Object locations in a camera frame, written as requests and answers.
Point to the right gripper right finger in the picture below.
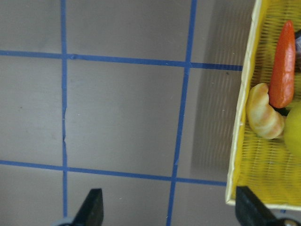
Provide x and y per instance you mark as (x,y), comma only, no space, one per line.
(250,211)

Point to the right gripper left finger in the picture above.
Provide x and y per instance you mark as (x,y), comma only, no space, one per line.
(91,212)

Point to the yellow woven basket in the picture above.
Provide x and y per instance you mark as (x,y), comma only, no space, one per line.
(259,158)

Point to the yellow toy lemon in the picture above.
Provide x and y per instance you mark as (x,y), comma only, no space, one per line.
(292,131)

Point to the toy croissant bread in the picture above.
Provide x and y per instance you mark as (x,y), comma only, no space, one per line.
(263,119)

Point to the orange toy carrot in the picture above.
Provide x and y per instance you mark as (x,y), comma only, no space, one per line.
(281,88)

